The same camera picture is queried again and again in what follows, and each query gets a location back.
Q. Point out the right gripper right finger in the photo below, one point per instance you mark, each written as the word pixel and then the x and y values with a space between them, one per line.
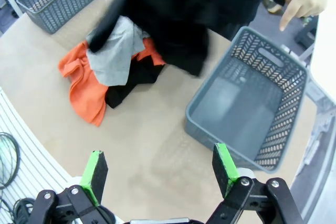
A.
pixel 225 171

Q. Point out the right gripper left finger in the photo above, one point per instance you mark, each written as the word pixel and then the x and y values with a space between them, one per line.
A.
pixel 94 176

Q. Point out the orange printed t-shirt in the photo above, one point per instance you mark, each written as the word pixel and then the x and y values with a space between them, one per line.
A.
pixel 84 95

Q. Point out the black pants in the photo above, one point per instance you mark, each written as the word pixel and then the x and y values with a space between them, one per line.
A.
pixel 136 77
pixel 183 51

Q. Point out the grey t-shirt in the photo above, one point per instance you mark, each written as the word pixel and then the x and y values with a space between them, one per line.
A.
pixel 113 58

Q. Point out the grey perforated plastic basket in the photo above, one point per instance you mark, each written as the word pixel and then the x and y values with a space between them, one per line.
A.
pixel 60 3
pixel 236 108

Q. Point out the white slotted base plate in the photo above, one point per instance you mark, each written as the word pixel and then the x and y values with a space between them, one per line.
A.
pixel 26 142

